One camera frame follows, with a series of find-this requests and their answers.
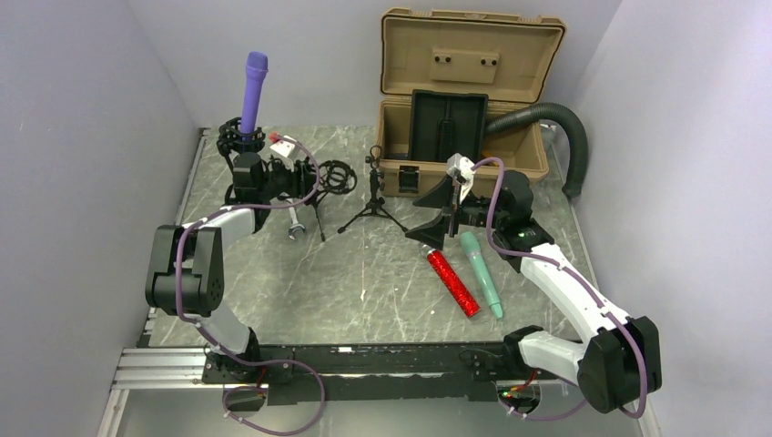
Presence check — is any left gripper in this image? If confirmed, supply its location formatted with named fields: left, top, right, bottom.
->
left=258, top=157, right=320, bottom=201

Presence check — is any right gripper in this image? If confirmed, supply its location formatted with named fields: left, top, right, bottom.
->
left=405, top=174, right=507, bottom=250

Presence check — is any black shock mount tripod stand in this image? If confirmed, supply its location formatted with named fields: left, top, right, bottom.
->
left=309, top=159, right=358, bottom=242

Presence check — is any teal microphone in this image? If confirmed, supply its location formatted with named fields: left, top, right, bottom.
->
left=460, top=231, right=503, bottom=320

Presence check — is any red glitter microphone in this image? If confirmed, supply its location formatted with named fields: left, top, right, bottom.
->
left=419, top=243, right=481, bottom=318

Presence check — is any small black tripod stand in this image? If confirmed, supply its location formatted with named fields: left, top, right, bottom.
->
left=337, top=145, right=408, bottom=234

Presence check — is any black round base stand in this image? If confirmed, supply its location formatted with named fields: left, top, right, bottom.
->
left=216, top=117, right=266, bottom=205

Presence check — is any purple microphone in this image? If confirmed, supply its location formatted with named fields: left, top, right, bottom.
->
left=240, top=51, right=269, bottom=139

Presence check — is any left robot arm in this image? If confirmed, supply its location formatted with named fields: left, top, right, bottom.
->
left=145, top=152, right=319, bottom=382

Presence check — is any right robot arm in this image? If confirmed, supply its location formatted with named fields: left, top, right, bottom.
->
left=405, top=170, right=662, bottom=419

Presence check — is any silver wrench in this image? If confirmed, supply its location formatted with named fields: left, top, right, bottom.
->
left=288, top=207, right=306, bottom=240

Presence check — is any black tray insert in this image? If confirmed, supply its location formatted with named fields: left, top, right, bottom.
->
left=408, top=89, right=488, bottom=162

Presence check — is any tan plastic case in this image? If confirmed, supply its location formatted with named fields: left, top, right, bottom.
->
left=377, top=7, right=567, bottom=197

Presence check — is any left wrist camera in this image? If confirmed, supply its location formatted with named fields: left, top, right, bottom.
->
left=268, top=132, right=300, bottom=171

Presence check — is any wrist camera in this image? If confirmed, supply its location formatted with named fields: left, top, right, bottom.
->
left=446, top=153, right=475, bottom=206
left=268, top=132, right=300, bottom=171

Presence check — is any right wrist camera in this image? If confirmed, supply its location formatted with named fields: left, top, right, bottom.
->
left=446, top=153, right=475, bottom=206

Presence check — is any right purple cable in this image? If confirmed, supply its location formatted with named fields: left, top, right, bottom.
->
left=472, top=158, right=650, bottom=423

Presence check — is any purple cable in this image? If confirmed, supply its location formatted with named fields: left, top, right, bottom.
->
left=173, top=139, right=327, bottom=437
left=472, top=158, right=650, bottom=423

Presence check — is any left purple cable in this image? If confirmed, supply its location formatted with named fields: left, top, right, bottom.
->
left=173, top=139, right=327, bottom=437

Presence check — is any black corrugated hose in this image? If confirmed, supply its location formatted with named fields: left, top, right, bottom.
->
left=483, top=102, right=590, bottom=201

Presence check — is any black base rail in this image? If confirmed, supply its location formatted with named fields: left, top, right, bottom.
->
left=202, top=341, right=533, bottom=406

